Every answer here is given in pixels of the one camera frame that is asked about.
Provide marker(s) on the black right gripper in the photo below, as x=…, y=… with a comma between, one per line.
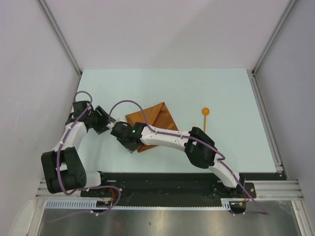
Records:
x=131, y=148

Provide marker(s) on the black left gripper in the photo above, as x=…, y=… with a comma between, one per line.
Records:
x=104, y=120

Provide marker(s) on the orange-brown cloth napkin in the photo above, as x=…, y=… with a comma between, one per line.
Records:
x=157, y=116

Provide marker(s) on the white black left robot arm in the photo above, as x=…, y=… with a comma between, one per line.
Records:
x=62, y=167

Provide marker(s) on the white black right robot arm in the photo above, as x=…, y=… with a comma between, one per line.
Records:
x=198, y=147

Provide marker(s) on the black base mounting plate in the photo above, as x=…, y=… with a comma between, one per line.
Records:
x=173, y=188

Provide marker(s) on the orange plastic spoon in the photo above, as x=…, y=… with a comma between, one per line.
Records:
x=205, y=112

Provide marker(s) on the white slotted cable duct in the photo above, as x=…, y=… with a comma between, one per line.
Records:
x=100, y=205

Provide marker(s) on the left aluminium corner post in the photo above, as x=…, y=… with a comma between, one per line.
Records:
x=48, y=14

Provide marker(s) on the aluminium corner post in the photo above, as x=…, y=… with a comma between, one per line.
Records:
x=275, y=34
x=48, y=14

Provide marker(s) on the right aluminium side rail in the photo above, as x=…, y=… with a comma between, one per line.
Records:
x=266, y=123

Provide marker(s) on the aluminium front frame rail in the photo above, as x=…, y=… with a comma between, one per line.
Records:
x=274, y=190

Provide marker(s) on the right aluminium corner post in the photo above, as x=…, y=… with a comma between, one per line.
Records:
x=275, y=34

